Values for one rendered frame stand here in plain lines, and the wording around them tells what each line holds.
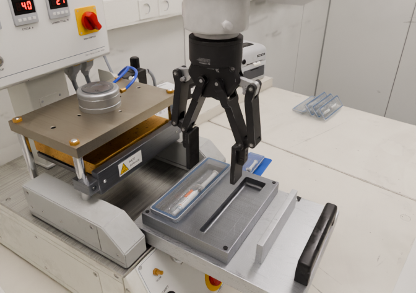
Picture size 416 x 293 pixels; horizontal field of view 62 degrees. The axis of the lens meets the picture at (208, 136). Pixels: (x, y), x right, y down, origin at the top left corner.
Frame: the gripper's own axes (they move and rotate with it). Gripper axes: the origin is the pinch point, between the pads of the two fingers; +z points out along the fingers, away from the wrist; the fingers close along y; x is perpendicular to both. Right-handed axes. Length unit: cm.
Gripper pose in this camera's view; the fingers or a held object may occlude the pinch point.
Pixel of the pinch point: (213, 158)
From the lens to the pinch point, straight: 57.5
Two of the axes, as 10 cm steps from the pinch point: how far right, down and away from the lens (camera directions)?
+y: 8.6, 2.5, -4.4
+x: 5.0, -4.2, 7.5
